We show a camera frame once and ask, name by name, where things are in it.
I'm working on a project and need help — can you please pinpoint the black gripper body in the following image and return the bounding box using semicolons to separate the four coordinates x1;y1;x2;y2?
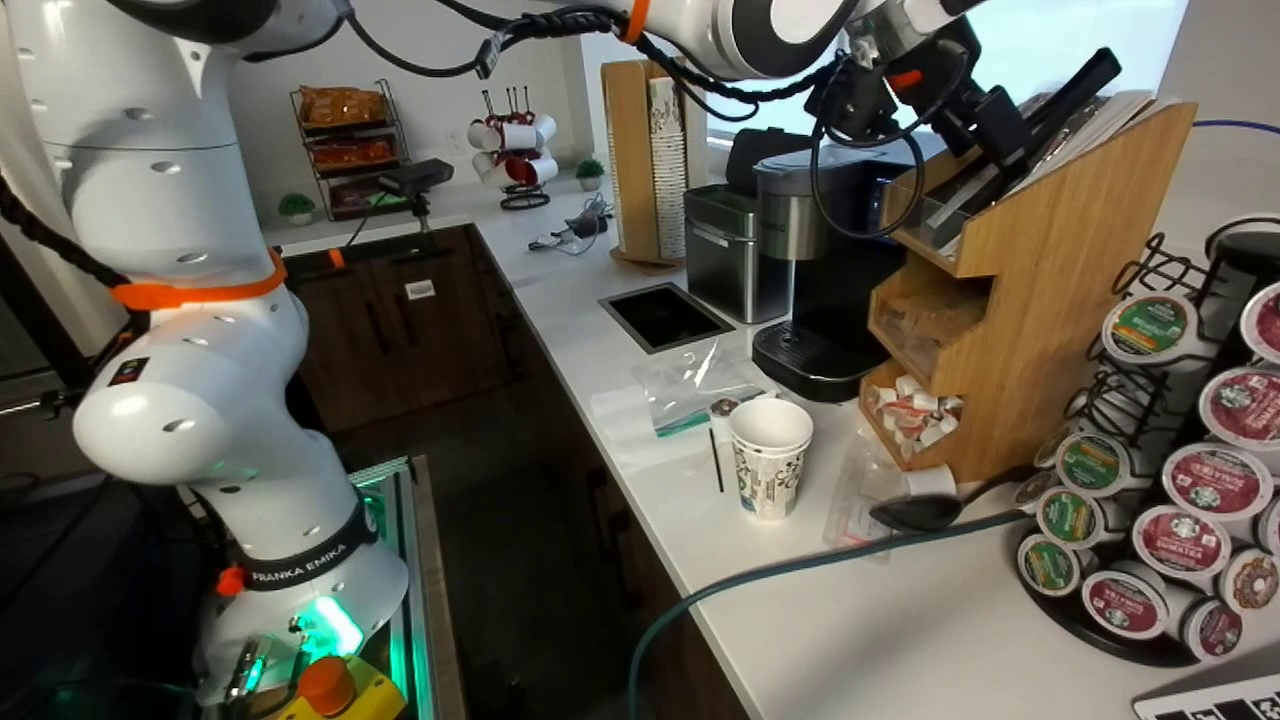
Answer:
864;14;986;132

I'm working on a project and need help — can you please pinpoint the wooden cup stack holder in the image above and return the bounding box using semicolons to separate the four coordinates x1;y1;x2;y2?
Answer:
595;54;713;268

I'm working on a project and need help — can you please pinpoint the patterned paper cup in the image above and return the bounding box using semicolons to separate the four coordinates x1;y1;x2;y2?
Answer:
727;398;818;530

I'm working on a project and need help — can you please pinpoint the large bright window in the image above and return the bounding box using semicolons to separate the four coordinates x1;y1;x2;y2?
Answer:
684;0;1192;146

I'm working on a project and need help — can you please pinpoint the wooden condiment organizer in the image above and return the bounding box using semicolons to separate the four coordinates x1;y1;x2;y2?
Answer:
855;89;1200;489

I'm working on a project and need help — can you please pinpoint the green lid coffee pod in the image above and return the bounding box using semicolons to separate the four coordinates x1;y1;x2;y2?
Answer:
1097;294;1203;375
1053;430;1144;504
1012;530;1089;599
1032;484;1115;552

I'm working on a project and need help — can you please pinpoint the stack of paper cups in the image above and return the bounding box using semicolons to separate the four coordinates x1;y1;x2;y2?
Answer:
650;74;692;266

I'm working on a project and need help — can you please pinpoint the black silver coffee machine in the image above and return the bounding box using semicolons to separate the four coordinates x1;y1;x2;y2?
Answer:
725;124;965;405

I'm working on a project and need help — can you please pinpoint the stainless steel lidded bin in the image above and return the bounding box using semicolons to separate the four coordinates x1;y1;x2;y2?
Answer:
679;179;791;330

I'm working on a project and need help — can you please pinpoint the black plastic spoon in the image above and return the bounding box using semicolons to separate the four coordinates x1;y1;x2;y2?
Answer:
867;476;1016;539

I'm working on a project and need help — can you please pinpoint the clear plastic wrapper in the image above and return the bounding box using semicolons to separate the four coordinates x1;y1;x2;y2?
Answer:
819;445;965;552

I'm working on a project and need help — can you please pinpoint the clear bag with cutlery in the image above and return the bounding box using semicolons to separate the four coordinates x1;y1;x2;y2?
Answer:
639;347;776;445

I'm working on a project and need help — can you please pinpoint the thin stirrer stick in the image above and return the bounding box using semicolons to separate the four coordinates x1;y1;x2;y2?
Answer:
706;425;733;497

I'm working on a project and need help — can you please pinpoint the black tabletop device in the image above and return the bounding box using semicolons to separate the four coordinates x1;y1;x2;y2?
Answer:
375;156;460;226

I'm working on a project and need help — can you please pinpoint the dark wood cabinet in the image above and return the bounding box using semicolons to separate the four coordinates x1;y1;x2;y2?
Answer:
284;226;537;445

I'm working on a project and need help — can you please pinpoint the silver laptop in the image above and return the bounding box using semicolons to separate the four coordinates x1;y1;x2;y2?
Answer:
1130;663;1280;720

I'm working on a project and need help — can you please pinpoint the robot mounting stand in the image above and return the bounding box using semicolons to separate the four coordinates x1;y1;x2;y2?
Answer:
196;454;432;720

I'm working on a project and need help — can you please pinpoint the yellow emergency stop button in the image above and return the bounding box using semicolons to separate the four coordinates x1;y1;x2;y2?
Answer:
272;654;414;720

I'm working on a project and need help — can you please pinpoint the blue cable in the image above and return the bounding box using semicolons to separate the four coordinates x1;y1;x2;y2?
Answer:
1192;113;1280;139

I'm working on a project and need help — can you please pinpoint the black wire pod carousel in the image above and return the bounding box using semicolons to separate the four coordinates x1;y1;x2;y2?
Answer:
1012;211;1280;672

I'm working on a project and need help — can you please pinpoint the black cable bundle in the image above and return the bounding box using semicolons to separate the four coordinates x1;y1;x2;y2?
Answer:
526;197;618;255

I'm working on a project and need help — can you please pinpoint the black power cable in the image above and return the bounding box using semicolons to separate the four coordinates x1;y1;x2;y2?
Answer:
621;504;1037;720

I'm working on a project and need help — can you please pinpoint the wire snack basket rack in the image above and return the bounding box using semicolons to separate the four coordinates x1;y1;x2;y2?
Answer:
288;82;405;226

